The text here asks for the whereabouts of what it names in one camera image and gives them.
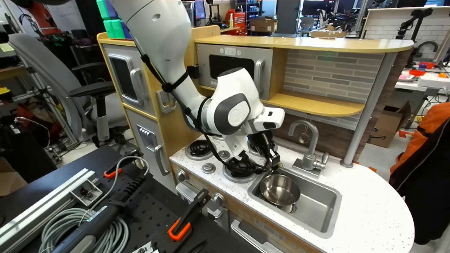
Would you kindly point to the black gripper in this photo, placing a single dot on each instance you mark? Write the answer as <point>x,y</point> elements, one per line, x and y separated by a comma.
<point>265,140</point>

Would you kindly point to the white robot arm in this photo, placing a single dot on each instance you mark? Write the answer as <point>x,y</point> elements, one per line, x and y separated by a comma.
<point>160,29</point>

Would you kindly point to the small steel pot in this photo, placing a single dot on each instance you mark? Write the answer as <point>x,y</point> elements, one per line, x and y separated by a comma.
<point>279,188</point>

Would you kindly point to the black coil stove burner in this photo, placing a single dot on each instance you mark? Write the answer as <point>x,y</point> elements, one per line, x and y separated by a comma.
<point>199,150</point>
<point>228,176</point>

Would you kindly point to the round silver stove knob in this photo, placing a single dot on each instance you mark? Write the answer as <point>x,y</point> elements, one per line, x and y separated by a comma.
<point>224,154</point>
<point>209,168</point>

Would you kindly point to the grey toy sink basin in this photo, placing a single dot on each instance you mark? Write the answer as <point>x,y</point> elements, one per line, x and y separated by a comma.
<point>314,206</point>

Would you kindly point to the silver toy faucet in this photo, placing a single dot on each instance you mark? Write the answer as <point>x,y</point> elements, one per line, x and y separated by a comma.
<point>313,141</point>

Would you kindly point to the silver front panel knob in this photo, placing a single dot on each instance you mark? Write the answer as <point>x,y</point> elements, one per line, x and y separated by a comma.
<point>181,176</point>

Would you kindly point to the grey toy microwave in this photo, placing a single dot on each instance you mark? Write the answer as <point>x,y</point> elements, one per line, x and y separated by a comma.
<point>262,61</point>

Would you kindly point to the orange black bar clamp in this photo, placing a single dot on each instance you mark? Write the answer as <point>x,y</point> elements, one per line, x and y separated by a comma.
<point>185,220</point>
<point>113,172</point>

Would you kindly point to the wooden toy kitchen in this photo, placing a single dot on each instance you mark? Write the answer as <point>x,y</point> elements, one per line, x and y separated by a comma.
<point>366,212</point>

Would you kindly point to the silver holder on cabinet side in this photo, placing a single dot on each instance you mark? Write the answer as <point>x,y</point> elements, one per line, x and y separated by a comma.
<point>167,101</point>

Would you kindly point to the black perforated table board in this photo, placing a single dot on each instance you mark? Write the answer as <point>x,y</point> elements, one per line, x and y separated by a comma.
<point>155,212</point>

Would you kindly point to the small brown cardboard box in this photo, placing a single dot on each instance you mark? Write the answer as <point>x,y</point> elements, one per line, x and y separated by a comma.
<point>265,25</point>

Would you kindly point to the red canister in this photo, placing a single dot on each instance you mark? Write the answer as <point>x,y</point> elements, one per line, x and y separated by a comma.
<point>240,22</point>

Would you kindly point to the person in orange jacket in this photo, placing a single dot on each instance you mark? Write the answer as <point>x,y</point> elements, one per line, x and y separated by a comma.
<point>423,188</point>

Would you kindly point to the grey cabinet door with window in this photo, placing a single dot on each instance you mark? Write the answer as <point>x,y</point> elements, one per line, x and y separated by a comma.
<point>123,78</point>

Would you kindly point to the white work table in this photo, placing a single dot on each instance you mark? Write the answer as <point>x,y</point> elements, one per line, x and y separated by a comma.
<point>423,81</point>

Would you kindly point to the green plastic bin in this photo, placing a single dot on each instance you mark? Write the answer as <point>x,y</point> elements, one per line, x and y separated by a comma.
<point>115,29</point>
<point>108,9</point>

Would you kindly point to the grey office chair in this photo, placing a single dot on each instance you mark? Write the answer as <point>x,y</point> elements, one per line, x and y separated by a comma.
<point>47,61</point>

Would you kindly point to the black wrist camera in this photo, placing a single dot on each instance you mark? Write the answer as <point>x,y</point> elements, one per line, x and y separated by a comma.
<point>241,167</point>

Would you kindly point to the grey kitchen support post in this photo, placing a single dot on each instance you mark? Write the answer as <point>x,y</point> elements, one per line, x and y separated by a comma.
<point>371,108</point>

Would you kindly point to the aluminium extrusion rail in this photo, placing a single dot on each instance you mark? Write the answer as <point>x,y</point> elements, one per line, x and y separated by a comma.
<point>44,219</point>
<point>51,195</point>

